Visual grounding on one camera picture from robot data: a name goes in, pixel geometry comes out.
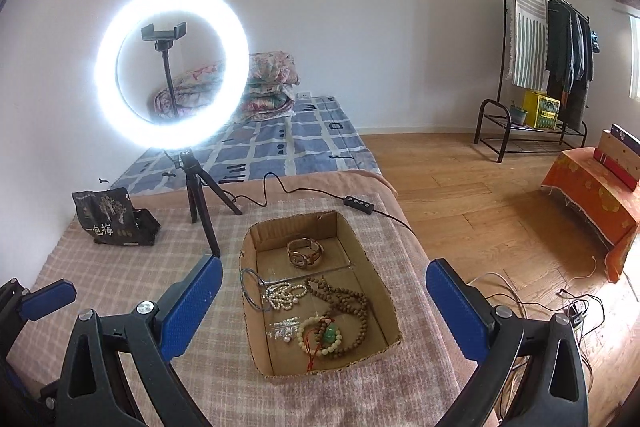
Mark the black snack bag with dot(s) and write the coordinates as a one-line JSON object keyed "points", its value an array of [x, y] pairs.
{"points": [[110, 218]]}

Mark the brown wooden bead mala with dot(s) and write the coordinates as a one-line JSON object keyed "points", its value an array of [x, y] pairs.
{"points": [[342, 301]]}

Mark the blue patterned mattress sheet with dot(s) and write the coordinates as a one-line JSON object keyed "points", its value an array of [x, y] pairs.
{"points": [[317, 137]]}

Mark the yellow crate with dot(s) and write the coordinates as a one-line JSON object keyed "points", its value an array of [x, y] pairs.
{"points": [[542, 111]]}

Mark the pink plaid blanket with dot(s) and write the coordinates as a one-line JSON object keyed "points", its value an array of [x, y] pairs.
{"points": [[245, 366]]}

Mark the black tripod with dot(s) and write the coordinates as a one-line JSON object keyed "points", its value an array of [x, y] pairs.
{"points": [[196, 179]]}

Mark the striped hanging cloth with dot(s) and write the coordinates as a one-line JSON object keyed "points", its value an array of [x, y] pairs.
{"points": [[526, 43]]}

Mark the black clothes rack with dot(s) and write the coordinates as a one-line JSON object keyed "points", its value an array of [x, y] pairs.
{"points": [[497, 122]]}

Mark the orange cloth covered bench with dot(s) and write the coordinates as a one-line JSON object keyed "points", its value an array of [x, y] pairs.
{"points": [[604, 199]]}

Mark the phone holder clamp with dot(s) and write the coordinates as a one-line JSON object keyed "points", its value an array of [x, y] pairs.
{"points": [[163, 39]]}

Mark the boxes on bench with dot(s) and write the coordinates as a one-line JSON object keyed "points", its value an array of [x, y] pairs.
{"points": [[618, 151]]}

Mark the green jade red cord pendant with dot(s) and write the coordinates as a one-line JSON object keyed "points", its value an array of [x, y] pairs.
{"points": [[318, 337]]}

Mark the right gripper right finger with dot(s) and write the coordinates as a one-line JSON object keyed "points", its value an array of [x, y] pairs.
{"points": [[552, 391]]}

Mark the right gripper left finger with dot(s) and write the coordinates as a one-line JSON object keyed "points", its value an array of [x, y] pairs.
{"points": [[94, 390]]}

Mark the cardboard box tray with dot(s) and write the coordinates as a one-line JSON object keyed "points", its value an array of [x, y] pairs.
{"points": [[313, 301]]}

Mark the brown strap wristwatch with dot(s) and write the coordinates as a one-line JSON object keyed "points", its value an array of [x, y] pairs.
{"points": [[304, 252]]}

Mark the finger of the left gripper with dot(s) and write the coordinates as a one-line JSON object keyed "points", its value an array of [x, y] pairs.
{"points": [[34, 306]]}

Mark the dark hanging clothes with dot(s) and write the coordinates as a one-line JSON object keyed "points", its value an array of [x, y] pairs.
{"points": [[569, 61]]}

